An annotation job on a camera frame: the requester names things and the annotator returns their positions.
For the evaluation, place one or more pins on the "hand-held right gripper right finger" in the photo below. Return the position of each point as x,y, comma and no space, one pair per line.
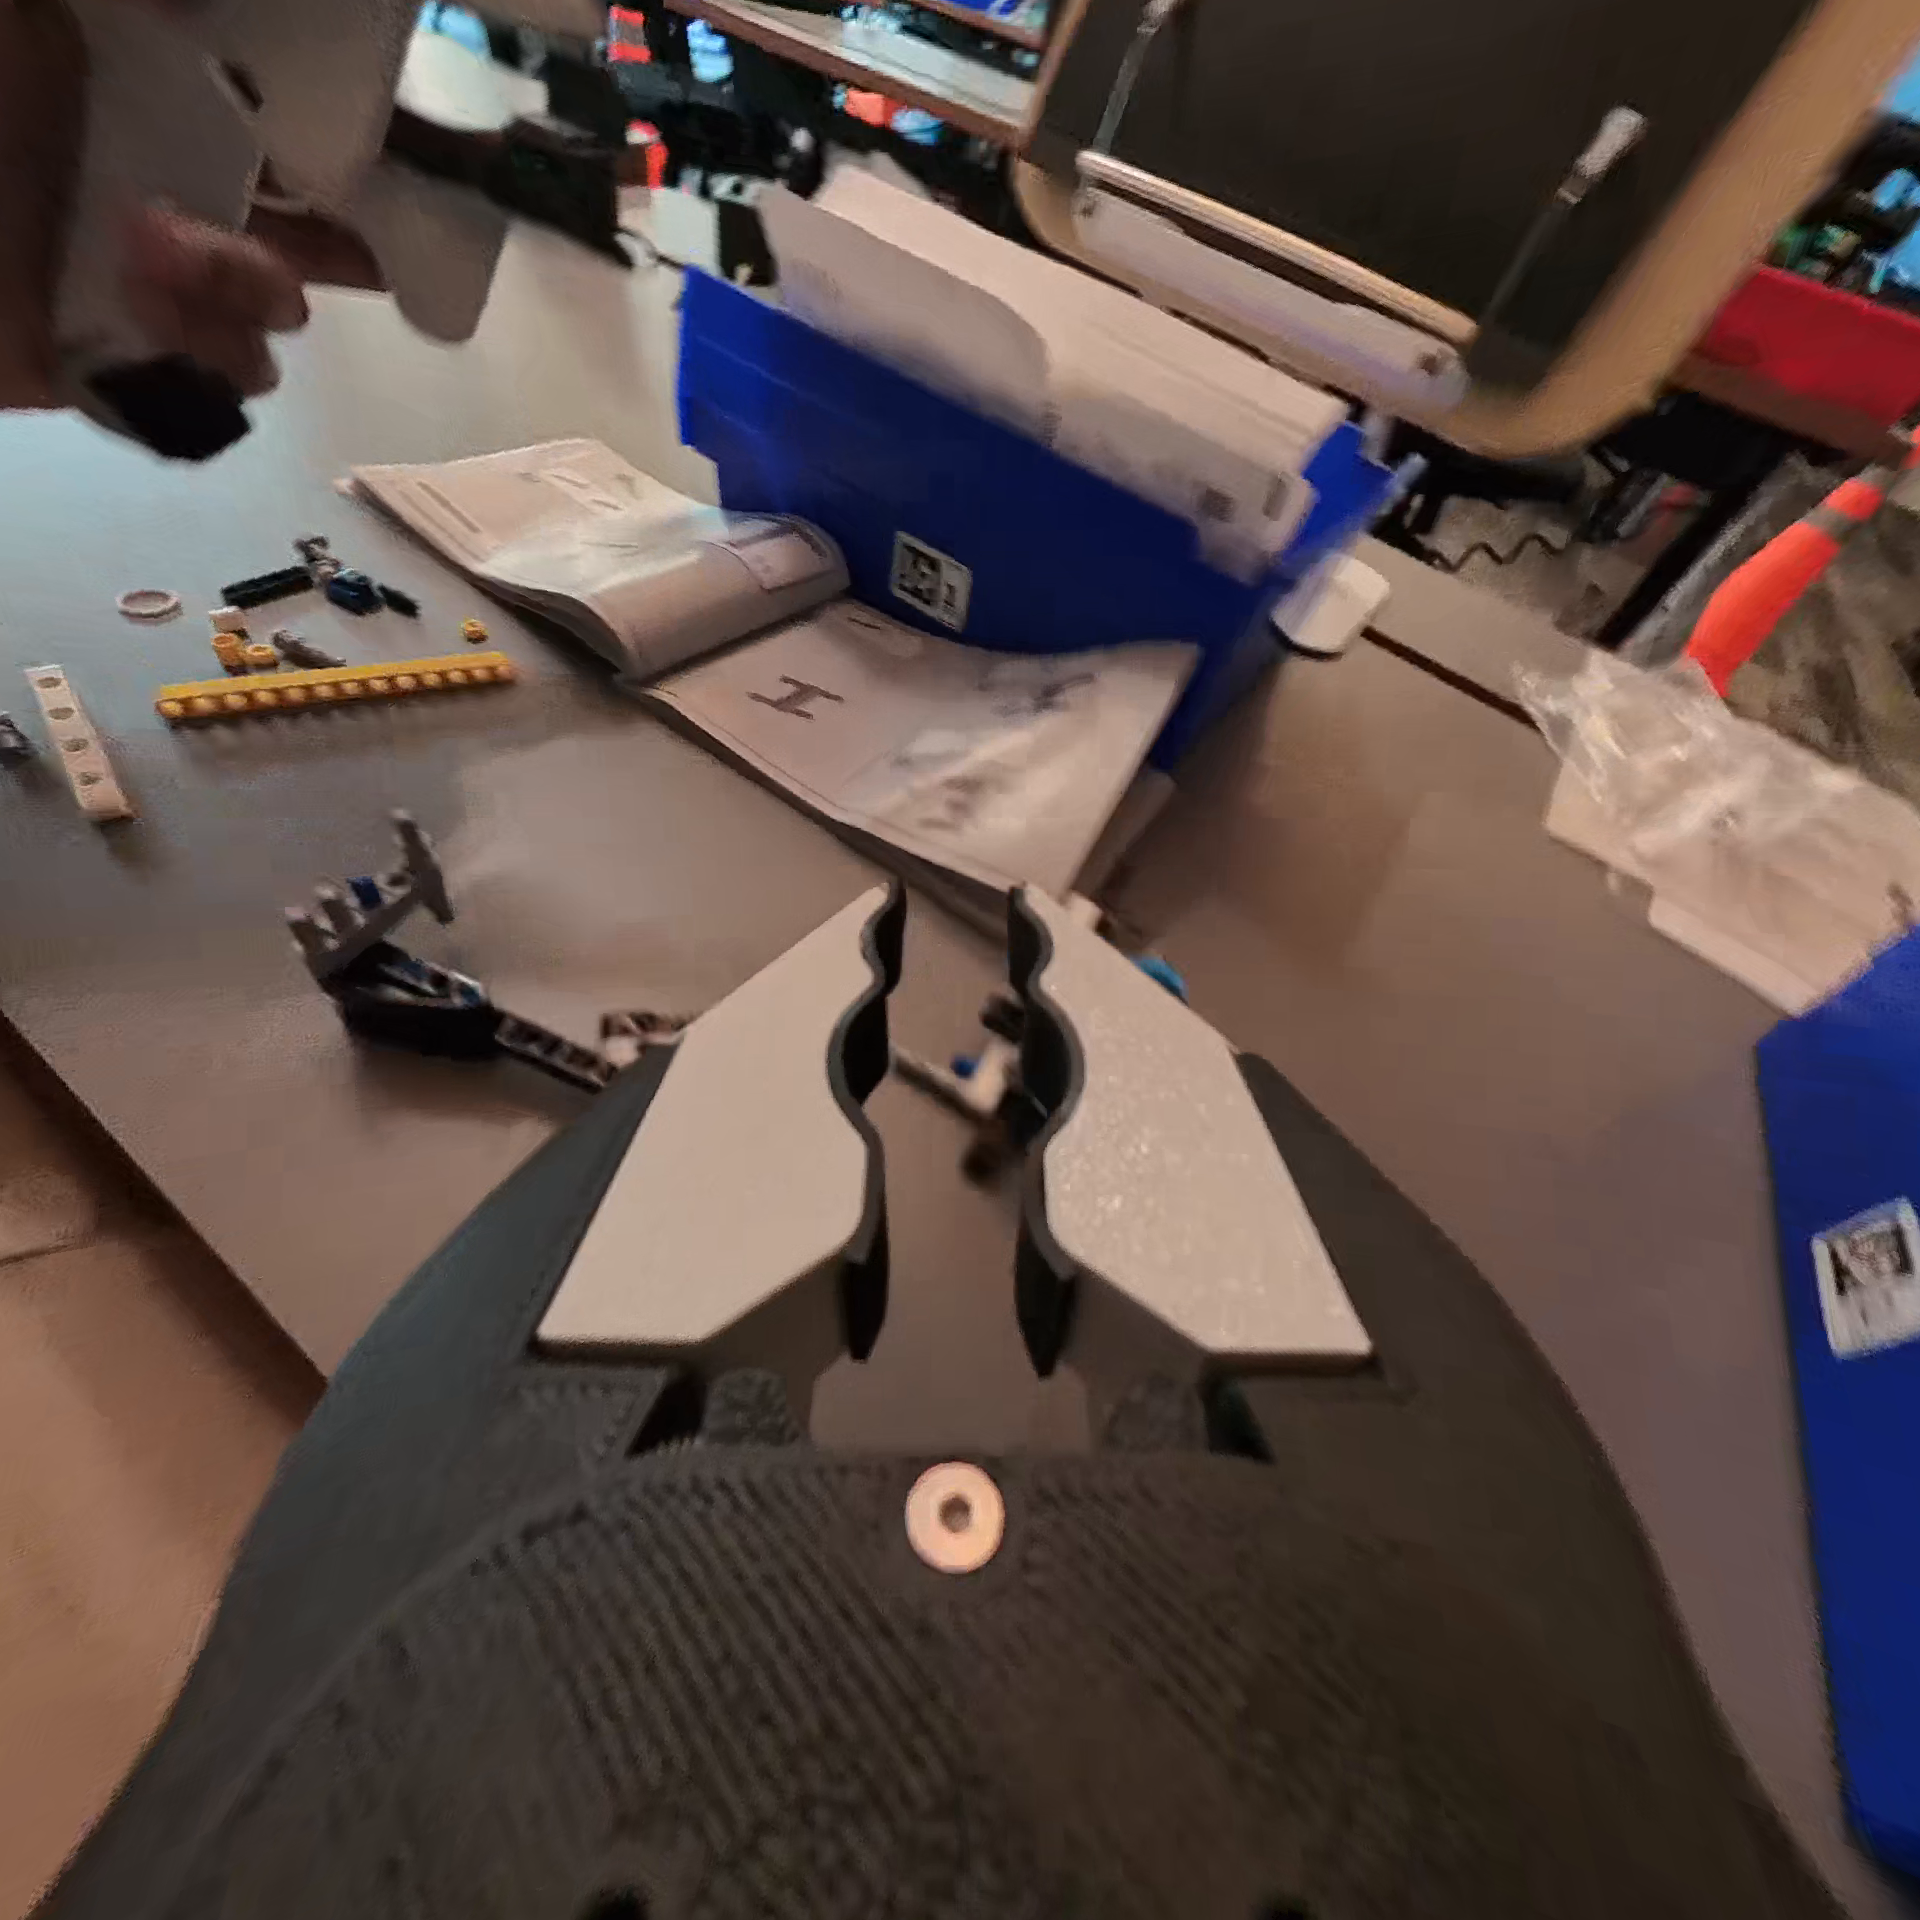
1185,1201

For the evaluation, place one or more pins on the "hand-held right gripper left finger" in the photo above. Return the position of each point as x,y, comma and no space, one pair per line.
721,1185

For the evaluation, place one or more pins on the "multicolour lego vehicle assembly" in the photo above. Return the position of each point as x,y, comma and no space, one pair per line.
984,1069

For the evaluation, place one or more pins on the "lego instruction booklet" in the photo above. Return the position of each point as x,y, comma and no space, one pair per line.
932,750

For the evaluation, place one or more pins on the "lego gear rack beam assembly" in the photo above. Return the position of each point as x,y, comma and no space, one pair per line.
645,1028

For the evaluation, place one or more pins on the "black lego connector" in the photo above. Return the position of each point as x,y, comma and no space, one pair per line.
264,585

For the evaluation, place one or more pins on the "blue black lego piece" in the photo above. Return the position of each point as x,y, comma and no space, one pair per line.
350,590

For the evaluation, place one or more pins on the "long yellow lego beam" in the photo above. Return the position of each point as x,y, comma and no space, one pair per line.
329,691

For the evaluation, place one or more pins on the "white lego beam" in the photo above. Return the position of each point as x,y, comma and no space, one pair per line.
78,743

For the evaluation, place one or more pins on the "white paper lego bags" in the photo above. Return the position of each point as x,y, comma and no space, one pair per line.
1049,345

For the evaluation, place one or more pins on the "person's left hand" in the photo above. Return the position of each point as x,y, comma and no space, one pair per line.
38,224

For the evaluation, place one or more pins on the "clear plastic bag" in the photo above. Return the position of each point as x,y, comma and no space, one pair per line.
1680,750

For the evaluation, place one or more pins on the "blue storage bin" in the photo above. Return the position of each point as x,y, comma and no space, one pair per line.
1020,525
1845,1500

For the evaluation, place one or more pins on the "orange traffic cone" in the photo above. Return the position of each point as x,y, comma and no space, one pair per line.
1771,585

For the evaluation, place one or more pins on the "red storage bin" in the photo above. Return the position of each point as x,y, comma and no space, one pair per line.
1829,340

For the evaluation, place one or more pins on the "wooden book stand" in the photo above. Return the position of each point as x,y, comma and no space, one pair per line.
1349,120

